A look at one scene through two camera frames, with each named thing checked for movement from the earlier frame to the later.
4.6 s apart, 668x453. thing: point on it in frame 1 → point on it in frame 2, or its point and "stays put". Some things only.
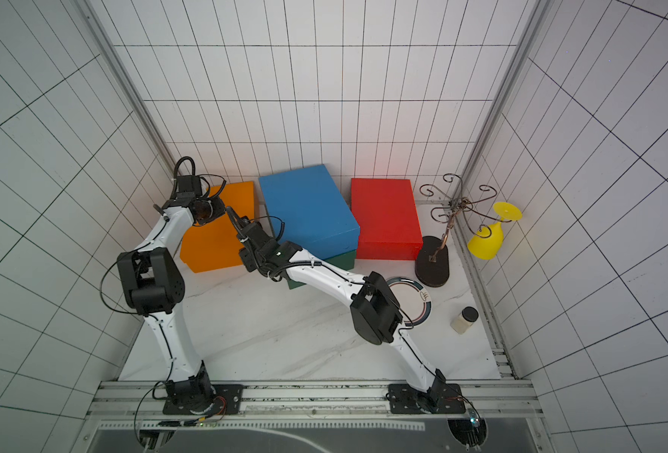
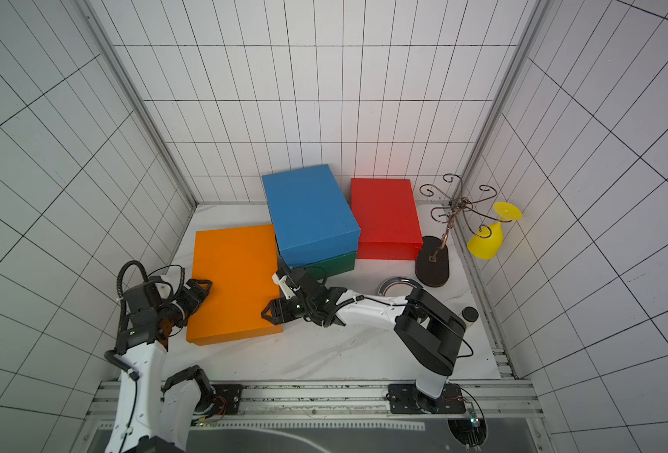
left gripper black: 220,209 → 194,301
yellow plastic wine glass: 488,242 stays put
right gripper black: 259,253 → 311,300
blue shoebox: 312,211 stays put
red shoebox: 386,212 stays put
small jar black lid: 464,321 stays put
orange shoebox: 215,244 → 241,263
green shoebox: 346,261 stays put
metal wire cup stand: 432,260 stays put
